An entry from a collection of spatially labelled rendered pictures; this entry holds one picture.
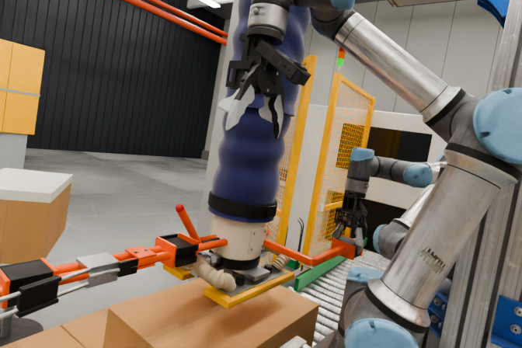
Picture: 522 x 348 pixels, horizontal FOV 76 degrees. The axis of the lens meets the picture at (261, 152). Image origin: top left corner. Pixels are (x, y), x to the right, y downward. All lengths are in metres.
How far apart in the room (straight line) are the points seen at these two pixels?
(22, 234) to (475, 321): 2.04
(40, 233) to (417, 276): 1.94
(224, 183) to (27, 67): 7.47
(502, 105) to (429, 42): 10.33
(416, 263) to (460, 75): 9.94
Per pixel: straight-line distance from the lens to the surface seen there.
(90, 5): 12.48
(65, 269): 0.83
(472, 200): 0.63
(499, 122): 0.61
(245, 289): 1.04
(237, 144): 0.99
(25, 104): 8.29
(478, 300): 0.92
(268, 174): 1.02
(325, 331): 2.06
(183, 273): 1.10
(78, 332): 1.83
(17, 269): 0.79
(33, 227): 2.21
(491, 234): 0.88
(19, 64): 8.26
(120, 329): 1.14
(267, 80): 0.64
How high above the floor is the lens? 1.53
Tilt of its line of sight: 3 degrees down
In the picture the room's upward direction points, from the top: 10 degrees clockwise
